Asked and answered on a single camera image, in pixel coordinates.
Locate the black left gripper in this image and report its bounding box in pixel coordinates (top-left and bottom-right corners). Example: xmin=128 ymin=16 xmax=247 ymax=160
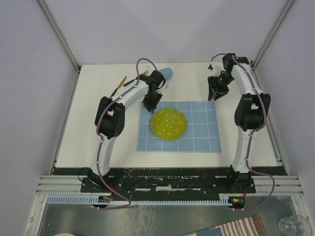
xmin=142 ymin=90 xmax=163 ymax=114

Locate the orange fork green handle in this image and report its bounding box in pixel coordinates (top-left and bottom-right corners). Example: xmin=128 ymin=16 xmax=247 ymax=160
xmin=123 ymin=70 xmax=149 ymax=87

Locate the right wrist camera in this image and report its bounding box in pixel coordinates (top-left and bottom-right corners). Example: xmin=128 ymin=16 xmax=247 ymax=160
xmin=208 ymin=62 xmax=222 ymax=77

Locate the green dotted plate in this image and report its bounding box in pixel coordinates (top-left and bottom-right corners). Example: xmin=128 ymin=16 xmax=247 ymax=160
xmin=150 ymin=108 xmax=188 ymax=141

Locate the aluminium frame rail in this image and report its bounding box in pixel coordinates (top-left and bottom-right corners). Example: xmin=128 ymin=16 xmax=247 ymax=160
xmin=252 ymin=0 xmax=296 ymax=70

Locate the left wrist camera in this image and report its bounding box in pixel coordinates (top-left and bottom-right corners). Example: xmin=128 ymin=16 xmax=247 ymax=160
xmin=157 ymin=84 xmax=168 ymax=96

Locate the cream round object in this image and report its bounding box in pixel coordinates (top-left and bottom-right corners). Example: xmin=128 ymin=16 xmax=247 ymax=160
xmin=54 ymin=233 xmax=74 ymax=236

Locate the blue cup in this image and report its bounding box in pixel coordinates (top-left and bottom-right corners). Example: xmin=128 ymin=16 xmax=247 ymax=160
xmin=159 ymin=67 xmax=173 ymax=80

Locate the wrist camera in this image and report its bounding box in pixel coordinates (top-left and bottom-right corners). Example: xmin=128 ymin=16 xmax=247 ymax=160
xmin=208 ymin=62 xmax=222 ymax=77
xmin=157 ymin=84 xmax=168 ymax=96

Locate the blue checked cloth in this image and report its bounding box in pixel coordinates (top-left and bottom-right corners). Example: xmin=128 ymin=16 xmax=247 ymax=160
xmin=137 ymin=101 xmax=221 ymax=153

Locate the orange knife green handle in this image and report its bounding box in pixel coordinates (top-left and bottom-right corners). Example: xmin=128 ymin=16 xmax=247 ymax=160
xmin=110 ymin=76 xmax=127 ymax=97

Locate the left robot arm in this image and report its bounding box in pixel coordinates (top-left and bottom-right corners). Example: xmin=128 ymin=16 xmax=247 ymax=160
xmin=88 ymin=67 xmax=173 ymax=192

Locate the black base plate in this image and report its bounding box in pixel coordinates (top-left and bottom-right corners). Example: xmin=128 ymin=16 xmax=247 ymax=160
xmin=80 ymin=167 xmax=256 ymax=197

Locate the clear glass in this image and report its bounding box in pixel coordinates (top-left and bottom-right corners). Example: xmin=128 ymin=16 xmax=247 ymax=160
xmin=279 ymin=215 xmax=313 ymax=236

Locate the striped folded cloth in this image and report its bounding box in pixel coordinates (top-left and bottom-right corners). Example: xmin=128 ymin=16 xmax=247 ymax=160
xmin=186 ymin=215 xmax=268 ymax=236

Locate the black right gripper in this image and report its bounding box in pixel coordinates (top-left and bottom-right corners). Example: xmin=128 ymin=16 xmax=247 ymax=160
xmin=206 ymin=72 xmax=233 ymax=101

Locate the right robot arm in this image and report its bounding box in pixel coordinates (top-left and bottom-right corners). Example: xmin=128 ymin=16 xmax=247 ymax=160
xmin=208 ymin=53 xmax=271 ymax=192

